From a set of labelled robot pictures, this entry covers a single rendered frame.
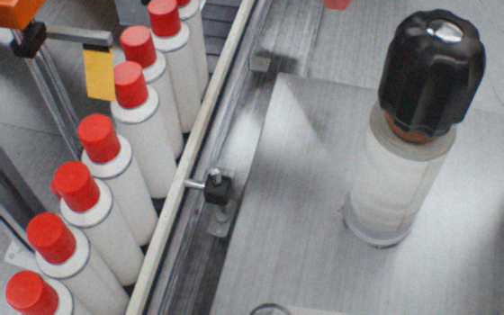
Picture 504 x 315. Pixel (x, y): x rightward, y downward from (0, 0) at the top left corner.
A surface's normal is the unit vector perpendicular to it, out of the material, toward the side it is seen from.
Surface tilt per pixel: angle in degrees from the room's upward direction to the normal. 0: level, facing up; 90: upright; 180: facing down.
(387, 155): 92
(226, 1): 0
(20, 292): 3
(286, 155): 0
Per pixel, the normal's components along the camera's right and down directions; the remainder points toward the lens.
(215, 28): -0.03, -0.57
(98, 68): -0.23, 0.54
